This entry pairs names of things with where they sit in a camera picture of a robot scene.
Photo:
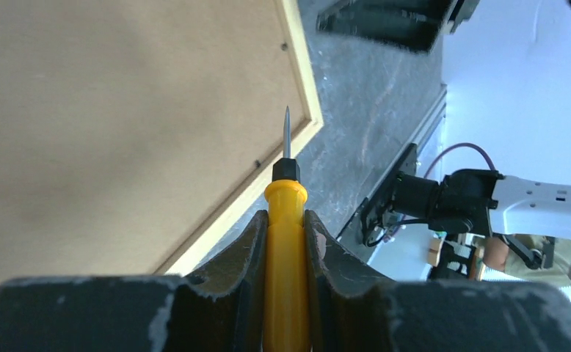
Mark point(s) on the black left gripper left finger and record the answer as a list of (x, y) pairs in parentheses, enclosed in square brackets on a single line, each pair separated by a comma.
[(217, 307)]

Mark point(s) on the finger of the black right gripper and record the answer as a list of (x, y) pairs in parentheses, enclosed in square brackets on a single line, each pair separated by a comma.
[(409, 25)]

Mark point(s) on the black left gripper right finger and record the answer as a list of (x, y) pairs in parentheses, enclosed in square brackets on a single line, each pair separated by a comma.
[(353, 307)]

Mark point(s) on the yellow handled screwdriver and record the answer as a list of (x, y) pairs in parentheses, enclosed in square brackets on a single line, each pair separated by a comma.
[(286, 324)]

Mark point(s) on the wooden picture frame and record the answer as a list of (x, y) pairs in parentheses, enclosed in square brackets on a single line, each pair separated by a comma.
[(134, 134)]

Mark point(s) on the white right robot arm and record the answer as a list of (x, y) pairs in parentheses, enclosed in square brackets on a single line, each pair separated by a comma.
[(483, 202)]

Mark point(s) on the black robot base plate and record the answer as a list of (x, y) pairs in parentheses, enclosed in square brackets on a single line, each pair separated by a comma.
[(374, 217)]

